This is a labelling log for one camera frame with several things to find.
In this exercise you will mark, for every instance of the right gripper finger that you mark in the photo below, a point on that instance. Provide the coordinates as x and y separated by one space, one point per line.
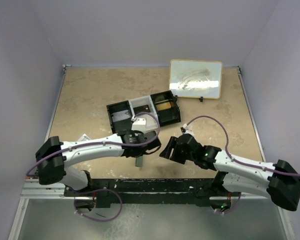
176 154
169 149

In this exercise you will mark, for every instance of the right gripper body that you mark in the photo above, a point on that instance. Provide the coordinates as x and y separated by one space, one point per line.
190 157

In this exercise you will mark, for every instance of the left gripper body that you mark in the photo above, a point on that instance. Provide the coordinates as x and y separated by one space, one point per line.
138 133

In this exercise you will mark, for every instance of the green card holder wallet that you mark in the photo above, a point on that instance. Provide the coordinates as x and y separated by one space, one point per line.
139 162

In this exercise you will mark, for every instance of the black white sorting tray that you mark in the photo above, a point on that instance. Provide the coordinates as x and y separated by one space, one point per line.
154 118

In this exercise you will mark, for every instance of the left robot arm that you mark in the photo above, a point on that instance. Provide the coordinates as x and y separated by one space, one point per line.
56 158

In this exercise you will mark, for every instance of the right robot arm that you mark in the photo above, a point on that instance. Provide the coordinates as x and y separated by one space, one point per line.
278 181

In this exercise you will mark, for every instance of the silver VIP card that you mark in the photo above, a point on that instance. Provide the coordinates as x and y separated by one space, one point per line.
120 115

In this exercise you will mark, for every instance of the gold card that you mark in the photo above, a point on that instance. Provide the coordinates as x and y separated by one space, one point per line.
164 105

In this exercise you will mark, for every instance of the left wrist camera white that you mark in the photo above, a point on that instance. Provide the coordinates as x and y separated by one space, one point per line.
139 124

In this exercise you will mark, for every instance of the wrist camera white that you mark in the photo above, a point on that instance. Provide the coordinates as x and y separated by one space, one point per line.
139 124
185 129

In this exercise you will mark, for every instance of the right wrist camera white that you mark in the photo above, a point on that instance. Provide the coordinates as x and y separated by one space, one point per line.
185 129

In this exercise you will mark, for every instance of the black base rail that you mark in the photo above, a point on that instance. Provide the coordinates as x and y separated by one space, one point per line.
178 191

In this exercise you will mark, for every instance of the white board wooden frame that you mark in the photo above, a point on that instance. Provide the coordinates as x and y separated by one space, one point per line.
198 79

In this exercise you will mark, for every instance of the aluminium frame rail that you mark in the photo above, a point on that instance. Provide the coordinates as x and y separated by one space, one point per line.
32 189

